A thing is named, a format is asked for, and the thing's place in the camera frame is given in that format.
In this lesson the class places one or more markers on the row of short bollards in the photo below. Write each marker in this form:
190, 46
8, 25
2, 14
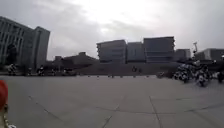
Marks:
116, 76

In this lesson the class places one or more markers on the low dark building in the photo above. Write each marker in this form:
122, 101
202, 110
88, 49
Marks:
75, 60

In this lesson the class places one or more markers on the wide grey block building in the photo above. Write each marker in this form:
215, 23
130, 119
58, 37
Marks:
150, 50

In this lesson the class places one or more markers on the row of parked two-wheelers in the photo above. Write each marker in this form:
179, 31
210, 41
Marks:
40, 71

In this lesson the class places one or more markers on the group of parked motorbikes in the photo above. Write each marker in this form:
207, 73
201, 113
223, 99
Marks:
193, 73

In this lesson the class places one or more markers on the tall grey building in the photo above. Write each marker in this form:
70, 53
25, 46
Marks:
23, 43

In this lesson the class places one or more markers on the pale low building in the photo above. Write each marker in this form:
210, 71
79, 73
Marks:
210, 54

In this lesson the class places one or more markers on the dark tree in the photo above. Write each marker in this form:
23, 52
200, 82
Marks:
11, 54

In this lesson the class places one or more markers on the red rounded object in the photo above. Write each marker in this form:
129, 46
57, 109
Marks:
2, 94

